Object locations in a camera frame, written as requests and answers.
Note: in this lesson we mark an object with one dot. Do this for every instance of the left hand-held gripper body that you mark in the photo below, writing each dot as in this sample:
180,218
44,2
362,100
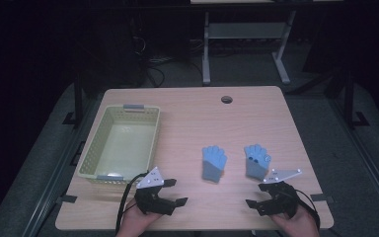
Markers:
153,200

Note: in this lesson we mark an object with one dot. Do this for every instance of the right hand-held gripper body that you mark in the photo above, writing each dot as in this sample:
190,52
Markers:
281,200

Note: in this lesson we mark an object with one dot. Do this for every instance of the blue and grey glove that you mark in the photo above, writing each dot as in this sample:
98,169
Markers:
255,168
212,168

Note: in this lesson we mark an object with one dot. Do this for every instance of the pale green plastic basket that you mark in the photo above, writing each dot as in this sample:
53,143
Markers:
125,141

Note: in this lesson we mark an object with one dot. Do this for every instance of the person's left hand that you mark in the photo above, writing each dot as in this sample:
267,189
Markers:
133,223

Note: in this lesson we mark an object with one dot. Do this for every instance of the person's right hand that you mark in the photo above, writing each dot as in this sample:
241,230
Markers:
299,225

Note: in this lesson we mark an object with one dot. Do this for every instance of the grey tape strip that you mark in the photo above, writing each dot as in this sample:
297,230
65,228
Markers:
322,198
67,199

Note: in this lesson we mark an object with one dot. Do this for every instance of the black metal stand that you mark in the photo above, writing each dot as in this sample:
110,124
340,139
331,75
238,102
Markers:
78,102
349,102

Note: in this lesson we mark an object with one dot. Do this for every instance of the grey metal desk frame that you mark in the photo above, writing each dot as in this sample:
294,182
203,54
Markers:
243,30

